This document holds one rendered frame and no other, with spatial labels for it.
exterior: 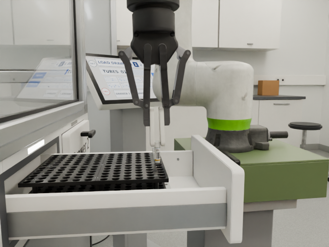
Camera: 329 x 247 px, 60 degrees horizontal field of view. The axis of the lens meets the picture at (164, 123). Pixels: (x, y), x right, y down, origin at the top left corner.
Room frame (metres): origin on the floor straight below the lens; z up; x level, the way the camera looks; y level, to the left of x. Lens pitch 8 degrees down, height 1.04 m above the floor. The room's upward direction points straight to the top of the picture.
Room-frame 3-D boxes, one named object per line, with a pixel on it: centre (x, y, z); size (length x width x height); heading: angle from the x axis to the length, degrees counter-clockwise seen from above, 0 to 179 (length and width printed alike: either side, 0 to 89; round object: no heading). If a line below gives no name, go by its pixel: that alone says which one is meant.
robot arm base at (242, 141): (0.84, -0.25, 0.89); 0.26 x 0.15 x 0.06; 95
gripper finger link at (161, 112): (0.52, 0.01, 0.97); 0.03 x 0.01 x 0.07; 6
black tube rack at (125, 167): (0.50, 0.11, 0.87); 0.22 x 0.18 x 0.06; 96
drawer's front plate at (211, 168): (0.52, -0.09, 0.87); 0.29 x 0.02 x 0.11; 6
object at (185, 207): (0.50, 0.12, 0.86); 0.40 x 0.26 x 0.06; 96
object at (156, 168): (0.51, 0.01, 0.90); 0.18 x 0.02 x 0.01; 6
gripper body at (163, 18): (0.52, 0.02, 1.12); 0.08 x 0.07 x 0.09; 96
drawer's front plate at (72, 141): (0.80, 0.25, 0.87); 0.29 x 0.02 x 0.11; 6
